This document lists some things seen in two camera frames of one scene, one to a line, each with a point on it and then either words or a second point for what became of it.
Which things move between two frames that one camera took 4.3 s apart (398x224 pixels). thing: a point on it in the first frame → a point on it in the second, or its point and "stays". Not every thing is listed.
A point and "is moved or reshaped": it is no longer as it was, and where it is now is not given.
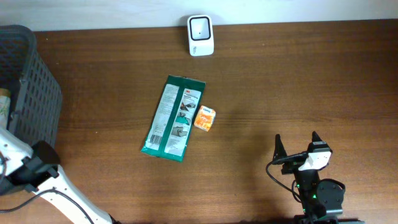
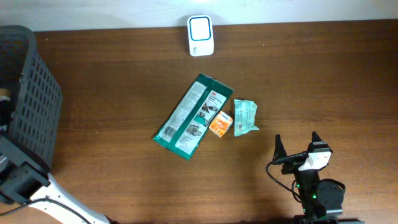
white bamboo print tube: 5,101 is moved or reshaped
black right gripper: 278,150 stays
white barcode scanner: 201,42 stays
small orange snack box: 205,118 → 221,124
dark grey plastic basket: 36,100 stays
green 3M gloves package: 171,126 → 186,127
